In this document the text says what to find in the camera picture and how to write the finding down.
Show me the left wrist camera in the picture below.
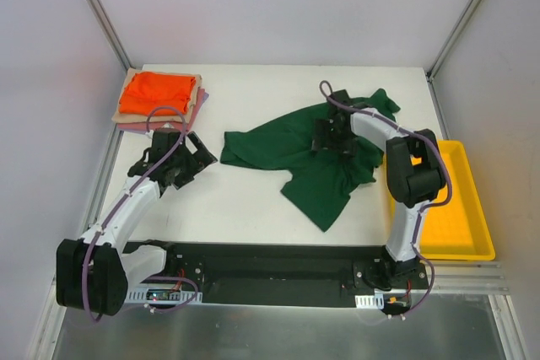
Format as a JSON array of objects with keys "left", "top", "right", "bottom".
[{"left": 127, "top": 128, "right": 183, "bottom": 180}]

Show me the aluminium frame post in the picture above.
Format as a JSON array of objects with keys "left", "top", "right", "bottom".
[
  {"left": 86, "top": 0, "right": 133, "bottom": 71},
  {"left": 424, "top": 0, "right": 512, "bottom": 83}
]

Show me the folded orange t shirt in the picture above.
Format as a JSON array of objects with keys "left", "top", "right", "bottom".
[{"left": 118, "top": 72, "right": 198, "bottom": 116}]

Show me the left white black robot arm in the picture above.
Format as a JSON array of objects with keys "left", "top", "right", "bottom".
[{"left": 56, "top": 128, "right": 217, "bottom": 323}]

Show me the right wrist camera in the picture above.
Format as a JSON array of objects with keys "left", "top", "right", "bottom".
[{"left": 327, "top": 89, "right": 369, "bottom": 112}]

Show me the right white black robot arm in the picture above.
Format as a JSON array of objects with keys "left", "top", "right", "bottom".
[{"left": 312, "top": 107, "right": 450, "bottom": 291}]

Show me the left white cable duct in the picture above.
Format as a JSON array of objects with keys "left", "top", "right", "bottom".
[{"left": 125, "top": 287, "right": 203, "bottom": 305}]

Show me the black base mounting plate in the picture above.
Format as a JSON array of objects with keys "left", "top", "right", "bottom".
[{"left": 144, "top": 239, "right": 429, "bottom": 308}]

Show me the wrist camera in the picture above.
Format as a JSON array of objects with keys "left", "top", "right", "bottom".
[
  {"left": 327, "top": 89, "right": 369, "bottom": 112},
  {"left": 127, "top": 128, "right": 183, "bottom": 180}
]

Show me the aluminium front rail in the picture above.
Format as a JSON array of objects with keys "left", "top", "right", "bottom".
[{"left": 53, "top": 259, "right": 512, "bottom": 296}]

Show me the white cable duct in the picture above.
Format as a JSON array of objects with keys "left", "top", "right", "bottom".
[
  {"left": 354, "top": 294, "right": 384, "bottom": 310},
  {"left": 125, "top": 287, "right": 203, "bottom": 305}
]

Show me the dark green t shirt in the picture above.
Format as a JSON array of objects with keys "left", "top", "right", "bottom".
[{"left": 219, "top": 103, "right": 383, "bottom": 232}]

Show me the yellow plastic tray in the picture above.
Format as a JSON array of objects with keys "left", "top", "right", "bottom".
[{"left": 419, "top": 140, "right": 495, "bottom": 261}]

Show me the right aluminium frame post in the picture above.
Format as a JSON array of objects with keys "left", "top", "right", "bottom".
[{"left": 424, "top": 0, "right": 512, "bottom": 83}]

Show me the right white cable duct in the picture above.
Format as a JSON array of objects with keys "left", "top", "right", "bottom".
[{"left": 354, "top": 294, "right": 384, "bottom": 310}]

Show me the folded beige t shirt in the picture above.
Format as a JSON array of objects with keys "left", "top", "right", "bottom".
[{"left": 112, "top": 68, "right": 202, "bottom": 124}]

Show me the left aluminium frame post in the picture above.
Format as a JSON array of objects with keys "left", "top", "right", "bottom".
[{"left": 86, "top": 0, "right": 133, "bottom": 71}]

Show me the folded pink t shirt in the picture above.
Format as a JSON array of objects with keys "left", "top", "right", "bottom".
[{"left": 117, "top": 88, "right": 206, "bottom": 134}]

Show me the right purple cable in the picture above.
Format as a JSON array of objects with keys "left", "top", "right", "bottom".
[{"left": 318, "top": 79, "right": 455, "bottom": 321}]

